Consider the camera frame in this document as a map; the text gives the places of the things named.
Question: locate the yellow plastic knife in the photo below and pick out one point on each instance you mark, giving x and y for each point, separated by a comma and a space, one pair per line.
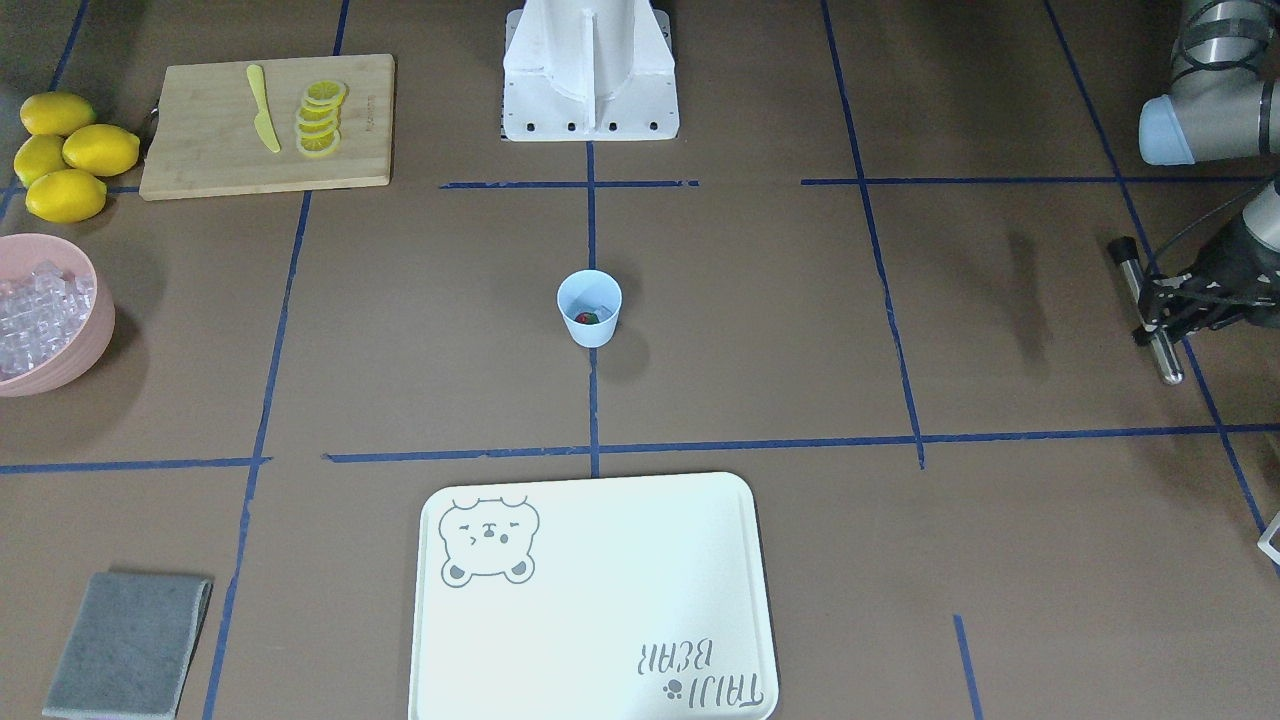
262, 122

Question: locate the lemon slices stack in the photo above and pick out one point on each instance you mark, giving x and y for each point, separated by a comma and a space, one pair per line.
317, 119

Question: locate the yellow lemon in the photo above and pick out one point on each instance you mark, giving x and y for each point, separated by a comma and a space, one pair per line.
66, 196
58, 113
102, 150
38, 157

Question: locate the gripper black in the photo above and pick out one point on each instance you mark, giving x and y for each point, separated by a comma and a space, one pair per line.
1243, 271

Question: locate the yellow lemon top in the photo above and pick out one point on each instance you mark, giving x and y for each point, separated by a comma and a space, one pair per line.
58, 113

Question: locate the yellow lemon bottom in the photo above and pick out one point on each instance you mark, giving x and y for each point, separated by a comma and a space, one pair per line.
66, 196

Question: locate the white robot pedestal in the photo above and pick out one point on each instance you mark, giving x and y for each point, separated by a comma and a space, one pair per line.
589, 71

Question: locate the light blue plastic cup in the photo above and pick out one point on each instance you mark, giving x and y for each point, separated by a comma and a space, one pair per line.
590, 290

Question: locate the grey folded cloth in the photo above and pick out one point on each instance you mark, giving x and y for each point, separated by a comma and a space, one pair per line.
128, 654

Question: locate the white bear serving tray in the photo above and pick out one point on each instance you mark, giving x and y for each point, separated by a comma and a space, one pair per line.
605, 598

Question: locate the steel muddler black tip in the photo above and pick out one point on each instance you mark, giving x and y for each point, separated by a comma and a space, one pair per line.
1123, 253

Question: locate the pink bowl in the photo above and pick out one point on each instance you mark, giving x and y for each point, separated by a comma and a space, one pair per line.
87, 343

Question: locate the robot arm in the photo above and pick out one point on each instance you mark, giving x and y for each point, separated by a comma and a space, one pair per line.
1218, 107

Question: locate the bamboo cutting board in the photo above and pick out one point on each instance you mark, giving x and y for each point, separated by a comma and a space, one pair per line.
206, 144

